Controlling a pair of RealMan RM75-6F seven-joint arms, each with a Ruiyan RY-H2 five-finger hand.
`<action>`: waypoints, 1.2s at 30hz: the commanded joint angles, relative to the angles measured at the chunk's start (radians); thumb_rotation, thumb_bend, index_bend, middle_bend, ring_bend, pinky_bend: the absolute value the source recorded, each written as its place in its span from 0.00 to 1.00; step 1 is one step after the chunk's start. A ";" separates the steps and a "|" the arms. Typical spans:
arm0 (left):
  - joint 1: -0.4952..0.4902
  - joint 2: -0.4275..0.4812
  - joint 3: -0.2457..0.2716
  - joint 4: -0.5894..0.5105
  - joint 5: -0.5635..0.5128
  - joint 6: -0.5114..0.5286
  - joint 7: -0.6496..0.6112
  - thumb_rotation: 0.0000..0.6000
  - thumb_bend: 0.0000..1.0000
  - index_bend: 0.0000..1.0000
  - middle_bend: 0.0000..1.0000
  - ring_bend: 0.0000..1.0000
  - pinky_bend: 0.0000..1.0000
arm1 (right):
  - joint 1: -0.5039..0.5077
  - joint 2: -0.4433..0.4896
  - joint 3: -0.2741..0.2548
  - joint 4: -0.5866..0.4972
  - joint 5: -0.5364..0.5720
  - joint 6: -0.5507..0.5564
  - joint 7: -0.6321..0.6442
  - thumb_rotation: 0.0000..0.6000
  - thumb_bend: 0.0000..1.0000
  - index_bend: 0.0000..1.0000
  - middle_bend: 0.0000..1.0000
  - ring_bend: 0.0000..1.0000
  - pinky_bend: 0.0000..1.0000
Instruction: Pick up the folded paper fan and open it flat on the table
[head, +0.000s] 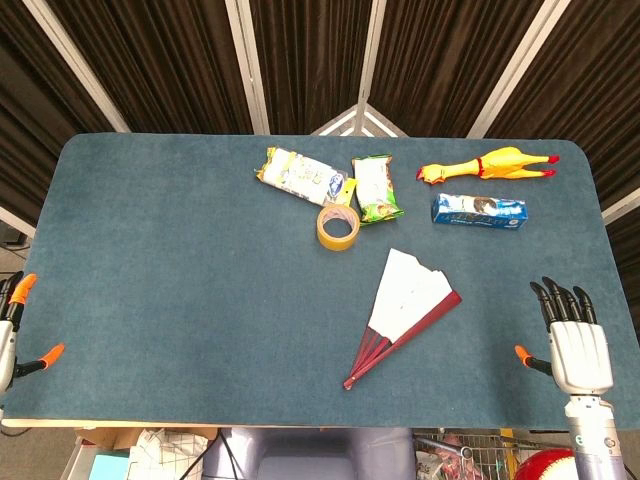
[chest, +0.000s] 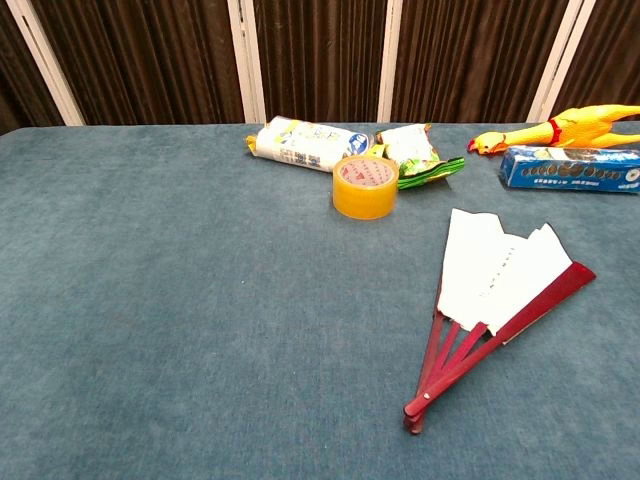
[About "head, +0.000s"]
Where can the blue biscuit box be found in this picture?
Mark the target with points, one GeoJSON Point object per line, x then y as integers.
{"type": "Point", "coordinates": [480, 212]}

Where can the paper folding fan red ribs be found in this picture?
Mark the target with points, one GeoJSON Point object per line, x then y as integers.
{"type": "Point", "coordinates": [410, 295]}

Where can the brown cardboard box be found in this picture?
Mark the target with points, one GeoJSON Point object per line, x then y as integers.
{"type": "Point", "coordinates": [110, 439]}

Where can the red white ball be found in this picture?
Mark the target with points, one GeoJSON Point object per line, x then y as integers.
{"type": "Point", "coordinates": [545, 465]}

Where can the yellow rubber chicken toy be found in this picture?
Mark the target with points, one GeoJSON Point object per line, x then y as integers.
{"type": "Point", "coordinates": [495, 165]}

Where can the white yellow snack packet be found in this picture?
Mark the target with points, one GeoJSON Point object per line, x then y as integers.
{"type": "Point", "coordinates": [300, 172]}

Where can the white metal frame post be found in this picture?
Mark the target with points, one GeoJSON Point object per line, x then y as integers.
{"type": "Point", "coordinates": [247, 65]}
{"type": "Point", "coordinates": [77, 65]}
{"type": "Point", "coordinates": [520, 65]}
{"type": "Point", "coordinates": [622, 206]}
{"type": "Point", "coordinates": [372, 50]}
{"type": "Point", "coordinates": [15, 220]}

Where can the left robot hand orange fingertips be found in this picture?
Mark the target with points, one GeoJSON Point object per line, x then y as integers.
{"type": "Point", "coordinates": [7, 350]}

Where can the teal box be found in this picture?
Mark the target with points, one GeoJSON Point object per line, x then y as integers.
{"type": "Point", "coordinates": [107, 467]}

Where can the yellow tape roll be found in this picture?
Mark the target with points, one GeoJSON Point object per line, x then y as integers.
{"type": "Point", "coordinates": [325, 239]}

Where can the dark brown curtain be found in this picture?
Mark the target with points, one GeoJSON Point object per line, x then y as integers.
{"type": "Point", "coordinates": [175, 60]}

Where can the white checkered cloth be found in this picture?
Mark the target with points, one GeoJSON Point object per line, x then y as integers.
{"type": "Point", "coordinates": [165, 455]}

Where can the green white snack packet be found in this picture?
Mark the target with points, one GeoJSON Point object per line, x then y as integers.
{"type": "Point", "coordinates": [375, 187]}

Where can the white triangular frame base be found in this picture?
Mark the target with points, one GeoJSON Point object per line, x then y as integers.
{"type": "Point", "coordinates": [359, 122]}

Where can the purple robot torso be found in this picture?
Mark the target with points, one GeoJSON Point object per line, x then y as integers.
{"type": "Point", "coordinates": [310, 455]}

